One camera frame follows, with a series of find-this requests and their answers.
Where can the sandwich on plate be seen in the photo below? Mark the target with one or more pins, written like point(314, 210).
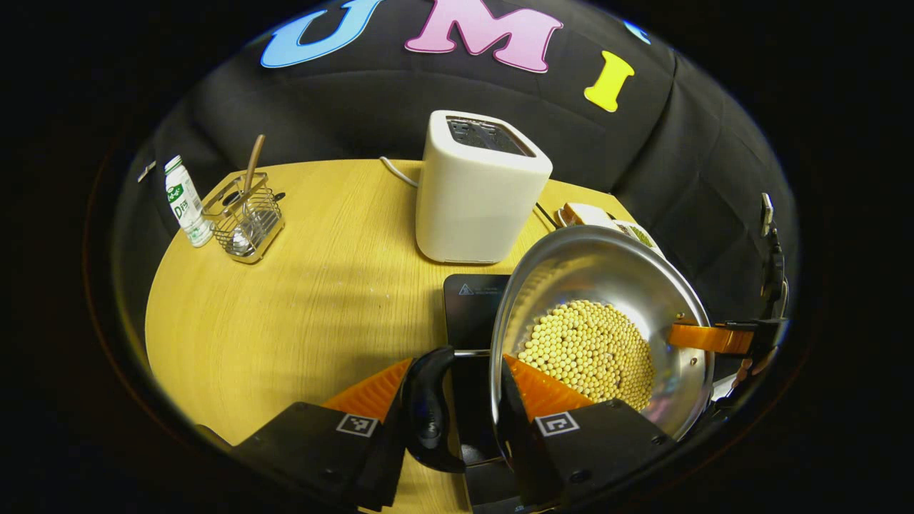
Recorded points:
point(593, 214)

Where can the pile of yellow soybeans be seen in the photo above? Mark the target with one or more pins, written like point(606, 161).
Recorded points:
point(589, 350)

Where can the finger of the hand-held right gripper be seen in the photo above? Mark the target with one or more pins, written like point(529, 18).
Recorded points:
point(707, 338)

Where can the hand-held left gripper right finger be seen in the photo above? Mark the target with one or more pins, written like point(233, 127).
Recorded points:
point(518, 457)

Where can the black backdrop cloth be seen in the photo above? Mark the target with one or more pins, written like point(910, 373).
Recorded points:
point(343, 107)

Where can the white green-label drink bottle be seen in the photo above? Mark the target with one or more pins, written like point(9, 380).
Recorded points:
point(187, 207)

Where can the black induction cooktop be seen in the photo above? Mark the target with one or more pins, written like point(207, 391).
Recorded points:
point(475, 314)

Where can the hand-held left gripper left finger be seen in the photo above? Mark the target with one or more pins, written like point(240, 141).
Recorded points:
point(385, 471)

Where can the silver metal clip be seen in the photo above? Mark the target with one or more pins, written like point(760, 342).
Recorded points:
point(146, 171)

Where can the white toaster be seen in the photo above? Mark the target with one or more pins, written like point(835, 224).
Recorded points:
point(475, 207)

